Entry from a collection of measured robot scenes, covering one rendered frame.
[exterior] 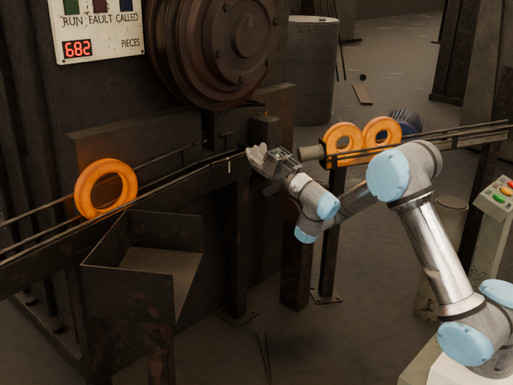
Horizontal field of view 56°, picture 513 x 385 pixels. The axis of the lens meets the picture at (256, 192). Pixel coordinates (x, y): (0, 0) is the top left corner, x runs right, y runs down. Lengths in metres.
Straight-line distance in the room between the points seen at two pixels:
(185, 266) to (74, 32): 0.66
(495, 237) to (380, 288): 0.60
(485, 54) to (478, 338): 3.04
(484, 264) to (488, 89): 2.21
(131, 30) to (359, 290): 1.45
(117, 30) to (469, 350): 1.20
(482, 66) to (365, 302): 2.38
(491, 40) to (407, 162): 2.87
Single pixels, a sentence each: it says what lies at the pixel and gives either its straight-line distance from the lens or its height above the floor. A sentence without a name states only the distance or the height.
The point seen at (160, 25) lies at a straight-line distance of 1.41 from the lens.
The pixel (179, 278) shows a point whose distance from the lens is 1.23.
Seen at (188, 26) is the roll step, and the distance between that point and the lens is 1.40.
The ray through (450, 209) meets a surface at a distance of 1.90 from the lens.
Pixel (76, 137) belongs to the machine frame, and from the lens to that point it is 1.40.
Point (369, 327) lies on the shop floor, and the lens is 2.06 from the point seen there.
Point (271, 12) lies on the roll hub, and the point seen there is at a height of 1.18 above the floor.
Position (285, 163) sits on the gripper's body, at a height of 0.76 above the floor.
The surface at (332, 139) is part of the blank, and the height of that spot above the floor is 0.73.
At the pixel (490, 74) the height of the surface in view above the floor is 0.62.
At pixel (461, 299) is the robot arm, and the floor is 0.62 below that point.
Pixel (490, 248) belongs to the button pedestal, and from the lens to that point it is 1.96.
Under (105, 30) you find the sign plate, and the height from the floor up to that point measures 1.14.
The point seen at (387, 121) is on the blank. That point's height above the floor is 0.79.
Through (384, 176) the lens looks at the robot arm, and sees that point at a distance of 1.18.
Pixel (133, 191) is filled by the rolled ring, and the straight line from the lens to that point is 1.45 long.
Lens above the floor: 1.31
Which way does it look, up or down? 25 degrees down
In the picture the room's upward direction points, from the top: 2 degrees clockwise
